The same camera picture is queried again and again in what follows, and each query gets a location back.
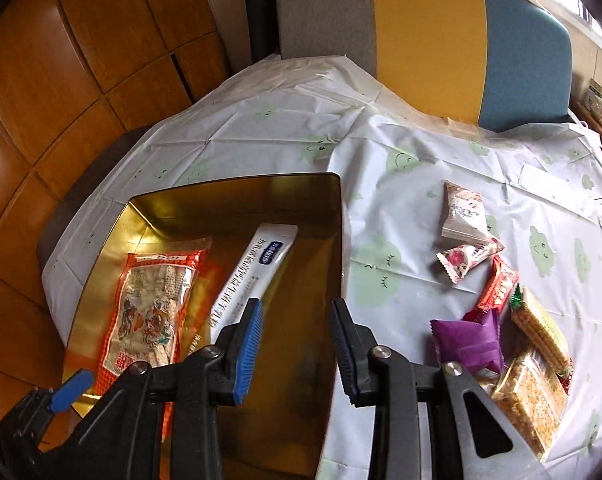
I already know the black cylinder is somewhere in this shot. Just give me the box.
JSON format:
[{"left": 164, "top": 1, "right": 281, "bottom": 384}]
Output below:
[{"left": 242, "top": 0, "right": 284, "bottom": 63}]

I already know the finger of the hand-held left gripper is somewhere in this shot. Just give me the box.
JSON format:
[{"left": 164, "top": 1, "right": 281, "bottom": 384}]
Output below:
[{"left": 1, "top": 369, "right": 94, "bottom": 456}]

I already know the white pink snack packet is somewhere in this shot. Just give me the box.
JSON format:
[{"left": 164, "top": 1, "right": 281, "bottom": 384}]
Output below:
[{"left": 441, "top": 180, "right": 487, "bottom": 243}]

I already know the cracker packet with green ends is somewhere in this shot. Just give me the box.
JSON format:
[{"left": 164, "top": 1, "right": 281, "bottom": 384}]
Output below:
[{"left": 508, "top": 284, "right": 574, "bottom": 393}]

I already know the pink flower snack packet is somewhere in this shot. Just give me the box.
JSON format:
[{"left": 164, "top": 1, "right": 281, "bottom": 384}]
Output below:
[{"left": 435, "top": 237, "right": 506, "bottom": 286}]

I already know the golden rice crisp packet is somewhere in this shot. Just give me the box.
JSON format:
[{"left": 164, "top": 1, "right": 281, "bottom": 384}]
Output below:
[{"left": 481, "top": 352, "right": 569, "bottom": 463}]

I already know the orange printed snack packet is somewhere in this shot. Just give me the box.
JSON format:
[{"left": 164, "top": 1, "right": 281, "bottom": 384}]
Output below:
[{"left": 97, "top": 237, "right": 214, "bottom": 393}]

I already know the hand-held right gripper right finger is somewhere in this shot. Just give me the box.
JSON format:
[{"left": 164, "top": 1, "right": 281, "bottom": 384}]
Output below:
[{"left": 330, "top": 299, "right": 552, "bottom": 480}]

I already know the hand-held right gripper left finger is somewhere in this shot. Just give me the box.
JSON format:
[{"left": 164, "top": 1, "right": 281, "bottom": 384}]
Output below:
[{"left": 46, "top": 298, "right": 264, "bottom": 480}]

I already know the grey yellow blue sofa backrest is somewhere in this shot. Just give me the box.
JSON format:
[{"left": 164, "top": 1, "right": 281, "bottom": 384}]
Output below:
[{"left": 275, "top": 0, "right": 572, "bottom": 133}]

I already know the long white snack packet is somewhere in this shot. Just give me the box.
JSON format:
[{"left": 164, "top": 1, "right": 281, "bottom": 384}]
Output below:
[{"left": 208, "top": 223, "right": 299, "bottom": 343}]

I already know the white cloud-print tablecloth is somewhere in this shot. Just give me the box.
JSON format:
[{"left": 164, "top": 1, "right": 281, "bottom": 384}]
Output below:
[{"left": 41, "top": 52, "right": 602, "bottom": 480}]

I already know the purple snack packet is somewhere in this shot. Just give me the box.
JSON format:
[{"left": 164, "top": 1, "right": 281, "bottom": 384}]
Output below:
[{"left": 429, "top": 308, "right": 506, "bottom": 376}]

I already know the gold tin box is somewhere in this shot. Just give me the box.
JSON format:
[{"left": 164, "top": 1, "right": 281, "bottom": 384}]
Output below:
[{"left": 61, "top": 172, "right": 344, "bottom": 478}]

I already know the red snack packet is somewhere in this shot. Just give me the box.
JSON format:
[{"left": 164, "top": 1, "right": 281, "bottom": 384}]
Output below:
[{"left": 464, "top": 255, "right": 519, "bottom": 323}]

